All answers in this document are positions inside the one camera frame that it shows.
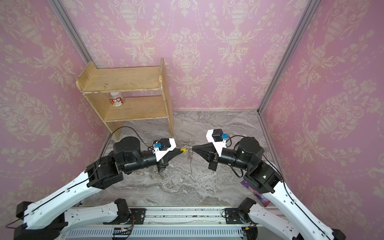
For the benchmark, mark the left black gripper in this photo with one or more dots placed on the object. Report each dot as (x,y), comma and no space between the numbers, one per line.
(165,160)

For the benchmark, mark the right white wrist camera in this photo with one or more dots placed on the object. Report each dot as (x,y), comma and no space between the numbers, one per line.
(218,138)

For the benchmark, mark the small white jar red label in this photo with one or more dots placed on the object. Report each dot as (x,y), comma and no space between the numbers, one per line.
(116,99)

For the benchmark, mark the purple candy packet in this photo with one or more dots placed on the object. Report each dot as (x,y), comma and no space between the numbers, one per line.
(261,197)

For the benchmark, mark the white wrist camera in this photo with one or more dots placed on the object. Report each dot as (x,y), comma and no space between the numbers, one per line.
(162,147)
(218,138)

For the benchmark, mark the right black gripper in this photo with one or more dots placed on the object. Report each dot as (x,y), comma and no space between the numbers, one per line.
(214,156)

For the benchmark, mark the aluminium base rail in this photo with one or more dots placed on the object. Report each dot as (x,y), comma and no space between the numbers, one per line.
(192,223)

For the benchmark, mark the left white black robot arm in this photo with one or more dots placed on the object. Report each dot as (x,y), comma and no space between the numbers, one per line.
(56,214)

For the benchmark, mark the wooden two-tier shelf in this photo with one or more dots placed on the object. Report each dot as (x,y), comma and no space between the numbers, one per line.
(145,90)

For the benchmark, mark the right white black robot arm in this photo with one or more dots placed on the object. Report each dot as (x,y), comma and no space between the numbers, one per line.
(263,177)

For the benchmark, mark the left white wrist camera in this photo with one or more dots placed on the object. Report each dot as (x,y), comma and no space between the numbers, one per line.
(162,147)

